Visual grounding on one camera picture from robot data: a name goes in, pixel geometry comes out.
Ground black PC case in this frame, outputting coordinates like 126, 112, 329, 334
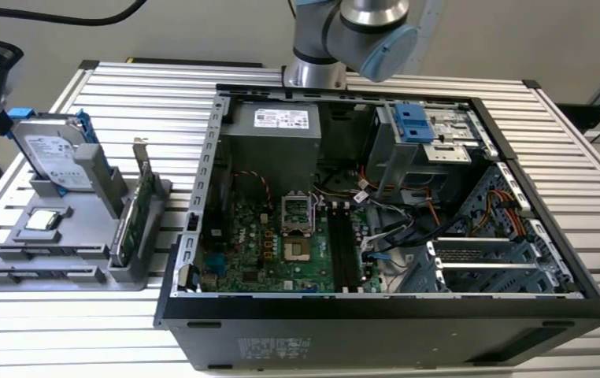
151, 83, 600, 373

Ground orange drive power wires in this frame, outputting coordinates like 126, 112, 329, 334
466, 188, 534, 243

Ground twisted multicolour fan wire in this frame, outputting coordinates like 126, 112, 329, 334
231, 170, 273, 210

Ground green RAM stick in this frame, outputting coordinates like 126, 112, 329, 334
0, 265, 106, 275

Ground CPU socket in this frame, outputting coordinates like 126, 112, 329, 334
282, 234, 314, 264

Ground blue plastic drive latch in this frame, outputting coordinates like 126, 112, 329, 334
393, 104, 431, 143

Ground RAM slot with white clips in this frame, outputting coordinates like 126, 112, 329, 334
341, 202, 357, 293
329, 202, 343, 293

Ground power supply wire bundle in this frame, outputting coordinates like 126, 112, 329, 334
311, 165, 442, 249

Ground green motherboard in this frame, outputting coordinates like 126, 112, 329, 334
198, 188, 383, 295

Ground metal CPU socket cover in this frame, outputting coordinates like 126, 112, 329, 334
279, 190, 314, 234

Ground silver CPU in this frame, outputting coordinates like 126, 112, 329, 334
23, 209, 63, 230

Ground black table connector block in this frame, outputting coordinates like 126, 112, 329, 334
555, 102, 600, 131

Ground metal disk bay cage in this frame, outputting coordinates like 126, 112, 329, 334
423, 235, 567, 295

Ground grey power supply unit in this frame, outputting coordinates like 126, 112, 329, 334
222, 100, 325, 198

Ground grey parts rack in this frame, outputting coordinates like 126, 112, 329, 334
0, 141, 174, 292

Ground hard disk in blue carrier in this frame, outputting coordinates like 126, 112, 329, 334
7, 106, 101, 195

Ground green and black graphics card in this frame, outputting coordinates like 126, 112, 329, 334
109, 136, 155, 269

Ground black case fan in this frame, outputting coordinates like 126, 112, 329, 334
206, 155, 235, 241

